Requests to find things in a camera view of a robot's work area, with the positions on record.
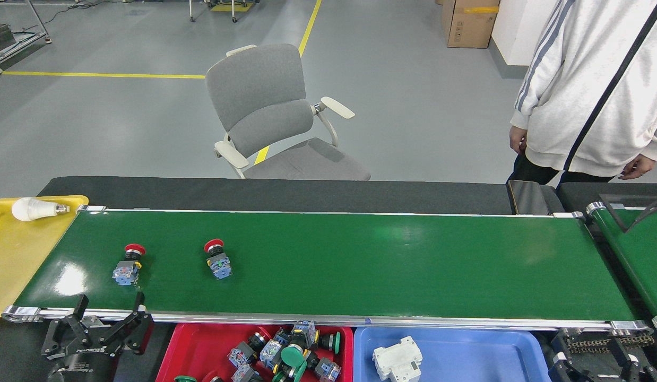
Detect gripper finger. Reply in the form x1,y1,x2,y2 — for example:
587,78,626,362
623,354,657,382
547,351,586,382

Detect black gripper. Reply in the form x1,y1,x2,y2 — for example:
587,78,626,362
41,291,155,382

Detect white circuit breaker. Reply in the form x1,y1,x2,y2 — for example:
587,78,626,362
371,335,423,382

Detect red plastic tray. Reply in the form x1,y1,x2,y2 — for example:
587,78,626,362
155,322,355,382

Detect yellow plastic tray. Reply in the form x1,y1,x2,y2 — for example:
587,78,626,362
0,195,89,318

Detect short green conveyor belt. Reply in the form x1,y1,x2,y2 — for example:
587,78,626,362
587,202,657,333

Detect person's left hand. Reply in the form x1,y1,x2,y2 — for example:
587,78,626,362
619,154,657,180

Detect person's right hand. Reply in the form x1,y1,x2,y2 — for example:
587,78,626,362
509,126,528,154

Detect blue plastic bin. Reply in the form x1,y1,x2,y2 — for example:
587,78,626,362
353,326,553,382

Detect white light bulb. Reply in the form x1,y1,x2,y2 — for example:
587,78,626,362
11,197,70,222

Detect glossy black panel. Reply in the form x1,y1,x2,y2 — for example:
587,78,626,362
506,179,565,215

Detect person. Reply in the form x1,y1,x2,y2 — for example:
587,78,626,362
506,0,657,185

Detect metal shelf rack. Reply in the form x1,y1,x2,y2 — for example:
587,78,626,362
0,0,52,79

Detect grey office chair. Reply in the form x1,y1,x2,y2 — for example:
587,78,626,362
205,43,371,181

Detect wheeled cart yellow base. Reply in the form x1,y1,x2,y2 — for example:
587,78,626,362
189,0,261,23

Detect brown cardboard box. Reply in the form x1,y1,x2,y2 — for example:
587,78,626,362
442,0,500,49

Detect black drive chain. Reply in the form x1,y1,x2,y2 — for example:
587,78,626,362
565,329,653,353

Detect black cable bundle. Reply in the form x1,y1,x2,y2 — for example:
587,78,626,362
599,195,657,234

